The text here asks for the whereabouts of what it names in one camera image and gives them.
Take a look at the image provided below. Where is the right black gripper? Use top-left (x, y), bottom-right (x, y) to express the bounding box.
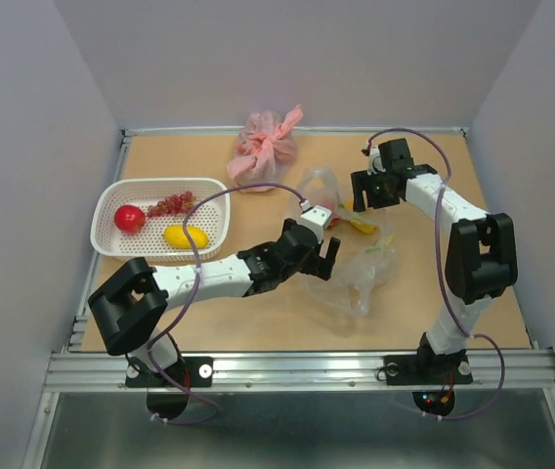
top-left (350, 166), bottom-right (399, 212)

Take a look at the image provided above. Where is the clear plastic fruit bag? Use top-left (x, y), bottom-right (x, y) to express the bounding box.
top-left (296, 166), bottom-right (397, 318)

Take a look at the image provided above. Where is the orange fruit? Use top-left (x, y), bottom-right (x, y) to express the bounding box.
top-left (345, 198), bottom-right (377, 235)

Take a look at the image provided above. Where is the yellow fruit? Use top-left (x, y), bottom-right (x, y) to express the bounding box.
top-left (163, 225), bottom-right (209, 250)

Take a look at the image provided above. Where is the red grape bunch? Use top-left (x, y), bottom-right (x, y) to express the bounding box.
top-left (146, 191), bottom-right (196, 218)

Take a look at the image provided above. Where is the red fruit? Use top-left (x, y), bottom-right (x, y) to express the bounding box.
top-left (113, 204), bottom-right (147, 235)

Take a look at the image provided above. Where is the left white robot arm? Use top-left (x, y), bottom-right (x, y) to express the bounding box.
top-left (88, 219), bottom-right (340, 385)

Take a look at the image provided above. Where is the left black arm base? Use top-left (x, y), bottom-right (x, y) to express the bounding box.
top-left (125, 355), bottom-right (220, 426)

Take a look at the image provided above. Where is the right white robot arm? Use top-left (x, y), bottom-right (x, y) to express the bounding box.
top-left (351, 139), bottom-right (518, 385)

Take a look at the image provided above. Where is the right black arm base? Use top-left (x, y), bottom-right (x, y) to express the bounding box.
top-left (375, 351), bottom-right (473, 419)

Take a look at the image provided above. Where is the pink knotted plastic bag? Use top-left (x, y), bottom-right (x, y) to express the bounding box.
top-left (227, 105), bottom-right (303, 187)

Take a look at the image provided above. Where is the white perforated plastic basket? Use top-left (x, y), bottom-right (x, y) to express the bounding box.
top-left (90, 178), bottom-right (231, 263)

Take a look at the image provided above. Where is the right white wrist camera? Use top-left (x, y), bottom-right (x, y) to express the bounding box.
top-left (362, 145), bottom-right (384, 175)

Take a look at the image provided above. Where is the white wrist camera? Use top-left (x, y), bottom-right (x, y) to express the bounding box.
top-left (362, 145), bottom-right (384, 175)
top-left (296, 199), bottom-right (332, 244)

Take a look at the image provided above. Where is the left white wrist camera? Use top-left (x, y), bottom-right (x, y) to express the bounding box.
top-left (296, 199), bottom-right (332, 244)

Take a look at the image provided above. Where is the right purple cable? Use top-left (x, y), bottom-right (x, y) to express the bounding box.
top-left (364, 127), bottom-right (507, 421)

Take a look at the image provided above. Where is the aluminium front rail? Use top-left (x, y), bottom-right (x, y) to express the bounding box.
top-left (43, 349), bottom-right (555, 394)

